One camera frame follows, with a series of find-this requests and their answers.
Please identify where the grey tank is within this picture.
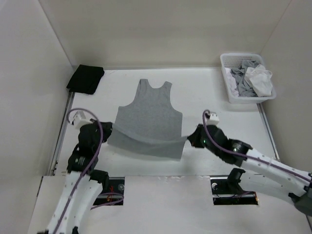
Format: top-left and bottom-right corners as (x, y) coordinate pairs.
(107, 79), (187, 160)
(231, 59), (260, 98)

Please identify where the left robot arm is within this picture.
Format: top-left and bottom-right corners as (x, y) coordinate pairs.
(42, 119), (113, 234)

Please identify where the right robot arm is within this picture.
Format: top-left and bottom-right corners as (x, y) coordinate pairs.
(187, 124), (312, 216)

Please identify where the folded black tank top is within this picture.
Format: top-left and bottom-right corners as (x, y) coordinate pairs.
(66, 64), (105, 95)

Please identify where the white tank top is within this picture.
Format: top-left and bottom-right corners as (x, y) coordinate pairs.
(225, 68), (239, 97)

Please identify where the white plastic basket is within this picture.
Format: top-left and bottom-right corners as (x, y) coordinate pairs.
(220, 53), (276, 104)

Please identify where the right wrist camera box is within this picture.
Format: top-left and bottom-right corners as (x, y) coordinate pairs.
(205, 112), (219, 126)

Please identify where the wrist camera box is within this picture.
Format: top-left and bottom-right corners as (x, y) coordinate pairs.
(70, 111), (93, 130)
(205, 112), (219, 126)

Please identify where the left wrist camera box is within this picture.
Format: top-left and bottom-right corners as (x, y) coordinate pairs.
(70, 111), (93, 130)

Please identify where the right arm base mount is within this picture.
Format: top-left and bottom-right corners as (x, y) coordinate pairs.
(211, 177), (258, 205)

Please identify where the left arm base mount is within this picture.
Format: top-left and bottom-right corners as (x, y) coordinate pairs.
(93, 177), (125, 206)

